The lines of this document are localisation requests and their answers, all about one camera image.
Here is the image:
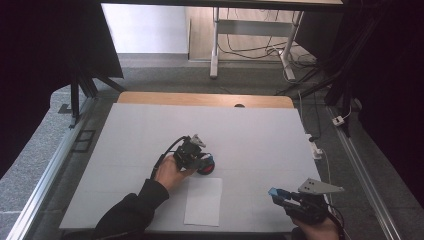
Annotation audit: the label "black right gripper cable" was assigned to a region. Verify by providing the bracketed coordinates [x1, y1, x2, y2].
[326, 203, 348, 240]

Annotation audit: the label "white paper sheet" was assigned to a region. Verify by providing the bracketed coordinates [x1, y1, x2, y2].
[183, 177, 223, 227]

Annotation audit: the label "black tripod stand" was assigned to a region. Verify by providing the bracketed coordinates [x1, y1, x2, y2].
[58, 63, 127, 130]

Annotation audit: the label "black curtain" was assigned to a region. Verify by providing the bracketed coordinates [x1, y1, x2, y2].
[294, 0, 424, 209]
[0, 0, 125, 179]

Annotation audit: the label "white power strip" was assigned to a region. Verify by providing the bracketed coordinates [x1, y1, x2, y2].
[305, 133, 324, 160]

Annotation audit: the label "white table cover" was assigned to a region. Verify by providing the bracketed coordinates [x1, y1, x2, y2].
[59, 102, 329, 233]

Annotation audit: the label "person's left hand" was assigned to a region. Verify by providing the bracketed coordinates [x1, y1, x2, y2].
[154, 154, 197, 192]

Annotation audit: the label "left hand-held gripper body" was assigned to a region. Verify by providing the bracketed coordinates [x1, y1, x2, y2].
[173, 133, 208, 171]

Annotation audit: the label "person's right hand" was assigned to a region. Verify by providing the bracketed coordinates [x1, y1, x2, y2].
[291, 216, 341, 240]

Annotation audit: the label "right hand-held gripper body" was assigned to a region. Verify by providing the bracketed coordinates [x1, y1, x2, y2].
[283, 178, 345, 225]

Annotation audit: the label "black floor cables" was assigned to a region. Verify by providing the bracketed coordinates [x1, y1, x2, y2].
[217, 8, 318, 69]

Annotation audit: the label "aluminium rail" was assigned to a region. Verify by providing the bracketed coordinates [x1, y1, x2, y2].
[326, 106, 405, 240]
[6, 96, 98, 240]

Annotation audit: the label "white desk frame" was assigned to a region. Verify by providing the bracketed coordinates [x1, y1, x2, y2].
[209, 6, 305, 82]

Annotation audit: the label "red ink pad black case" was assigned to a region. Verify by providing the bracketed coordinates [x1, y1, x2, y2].
[196, 155, 216, 176]

